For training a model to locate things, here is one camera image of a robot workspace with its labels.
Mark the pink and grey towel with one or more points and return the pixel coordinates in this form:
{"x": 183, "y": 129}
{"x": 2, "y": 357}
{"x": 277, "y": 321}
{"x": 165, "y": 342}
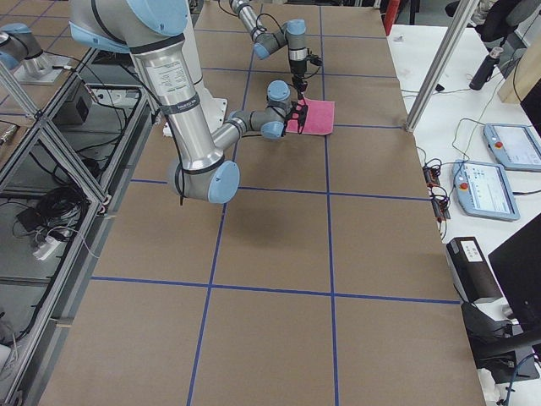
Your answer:
{"x": 320, "y": 119}

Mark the brown paper table cover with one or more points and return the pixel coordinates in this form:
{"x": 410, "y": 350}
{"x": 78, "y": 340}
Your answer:
{"x": 322, "y": 282}

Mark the black water bottle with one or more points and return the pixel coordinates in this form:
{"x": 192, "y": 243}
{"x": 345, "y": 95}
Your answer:
{"x": 486, "y": 69}

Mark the near teach pendant tablet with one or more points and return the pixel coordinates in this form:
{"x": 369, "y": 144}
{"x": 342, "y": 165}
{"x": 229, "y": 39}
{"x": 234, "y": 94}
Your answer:
{"x": 483, "y": 190}

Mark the teach pendant tablet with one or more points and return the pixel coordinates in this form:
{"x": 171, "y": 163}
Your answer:
{"x": 483, "y": 190}
{"x": 514, "y": 146}

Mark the far teach pendant tablet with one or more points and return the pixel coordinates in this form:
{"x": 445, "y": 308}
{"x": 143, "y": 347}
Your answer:
{"x": 514, "y": 146}

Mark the black power box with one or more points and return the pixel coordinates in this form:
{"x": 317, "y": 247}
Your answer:
{"x": 472, "y": 276}

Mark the black monitor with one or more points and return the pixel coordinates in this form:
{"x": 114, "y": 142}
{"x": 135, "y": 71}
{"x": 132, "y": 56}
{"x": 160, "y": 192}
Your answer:
{"x": 516, "y": 265}

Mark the aluminium frame post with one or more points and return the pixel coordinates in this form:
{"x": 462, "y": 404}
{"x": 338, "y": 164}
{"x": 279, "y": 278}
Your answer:
{"x": 442, "y": 57}

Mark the aluminium frame rack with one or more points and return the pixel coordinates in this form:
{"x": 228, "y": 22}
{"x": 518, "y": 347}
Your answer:
{"x": 63, "y": 176}

